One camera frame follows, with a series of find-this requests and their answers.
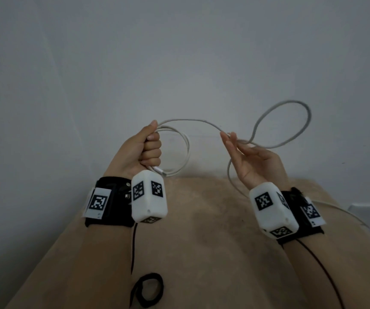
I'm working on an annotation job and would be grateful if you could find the person's left hand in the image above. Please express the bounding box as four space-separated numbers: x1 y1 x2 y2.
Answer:
103 120 162 181

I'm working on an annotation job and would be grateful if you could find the person's right hand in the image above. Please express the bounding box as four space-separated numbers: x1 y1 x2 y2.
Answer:
219 131 291 192

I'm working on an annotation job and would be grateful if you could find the white charging cable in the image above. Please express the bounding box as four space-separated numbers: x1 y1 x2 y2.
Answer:
151 100 370 242

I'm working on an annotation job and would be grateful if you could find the person's left forearm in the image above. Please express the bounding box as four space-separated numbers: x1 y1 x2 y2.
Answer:
48 223 136 309

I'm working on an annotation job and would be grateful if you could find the person's right forearm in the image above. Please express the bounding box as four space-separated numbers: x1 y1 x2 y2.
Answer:
283 230 370 309

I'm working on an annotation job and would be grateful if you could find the black left wristband with markers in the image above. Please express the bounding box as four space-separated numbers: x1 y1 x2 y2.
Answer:
82 176 136 228

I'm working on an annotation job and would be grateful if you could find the black wristband with markers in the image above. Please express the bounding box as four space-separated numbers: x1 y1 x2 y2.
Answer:
82 176 136 228
276 187 327 245

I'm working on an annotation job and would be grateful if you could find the black right wristband with markers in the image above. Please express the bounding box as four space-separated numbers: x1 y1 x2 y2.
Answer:
276 187 327 245

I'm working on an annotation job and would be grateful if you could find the beige covered table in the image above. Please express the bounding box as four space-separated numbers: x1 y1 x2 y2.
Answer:
6 176 370 309

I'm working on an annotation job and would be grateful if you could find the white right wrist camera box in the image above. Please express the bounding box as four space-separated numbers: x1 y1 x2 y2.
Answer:
248 182 300 239

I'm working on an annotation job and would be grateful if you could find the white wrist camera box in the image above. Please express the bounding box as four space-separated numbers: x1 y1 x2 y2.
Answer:
130 170 169 224
248 182 300 239

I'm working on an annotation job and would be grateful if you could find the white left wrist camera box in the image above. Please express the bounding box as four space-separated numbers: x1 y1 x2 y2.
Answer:
130 170 169 224

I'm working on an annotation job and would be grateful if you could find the black left camera cable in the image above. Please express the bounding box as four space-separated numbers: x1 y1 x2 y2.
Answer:
130 223 139 275

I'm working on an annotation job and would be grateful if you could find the black camera cable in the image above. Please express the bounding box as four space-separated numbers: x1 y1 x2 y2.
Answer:
296 238 345 309
130 223 139 275

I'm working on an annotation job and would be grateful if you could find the white wall socket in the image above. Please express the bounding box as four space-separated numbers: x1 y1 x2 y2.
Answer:
347 203 370 227

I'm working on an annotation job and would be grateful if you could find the black right camera cable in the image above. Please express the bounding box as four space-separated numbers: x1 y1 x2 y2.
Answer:
296 238 345 309

